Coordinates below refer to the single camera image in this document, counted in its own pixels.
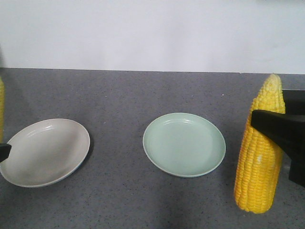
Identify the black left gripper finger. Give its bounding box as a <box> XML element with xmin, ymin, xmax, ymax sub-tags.
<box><xmin>0</xmin><ymin>144</ymin><xmax>11</xmax><ymax>162</ymax></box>

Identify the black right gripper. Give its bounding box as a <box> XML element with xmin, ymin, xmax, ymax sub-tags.
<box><xmin>251</xmin><ymin>110</ymin><xmax>305</xmax><ymax>186</ymax></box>

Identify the yellow corn cob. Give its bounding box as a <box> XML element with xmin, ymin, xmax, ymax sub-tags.
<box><xmin>234</xmin><ymin>73</ymin><xmax>285</xmax><ymax>214</ymax></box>
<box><xmin>0</xmin><ymin>79</ymin><xmax>5</xmax><ymax>142</ymax></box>

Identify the black induction cooktop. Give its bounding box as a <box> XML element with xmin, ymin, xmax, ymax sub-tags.
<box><xmin>283</xmin><ymin>90</ymin><xmax>305</xmax><ymax>115</ymax></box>

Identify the white round plate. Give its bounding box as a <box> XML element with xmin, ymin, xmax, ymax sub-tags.
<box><xmin>0</xmin><ymin>118</ymin><xmax>91</xmax><ymax>187</ymax></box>

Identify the mint green round plate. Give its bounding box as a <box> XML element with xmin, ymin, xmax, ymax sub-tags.
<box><xmin>142</xmin><ymin>113</ymin><xmax>226</xmax><ymax>178</ymax></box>

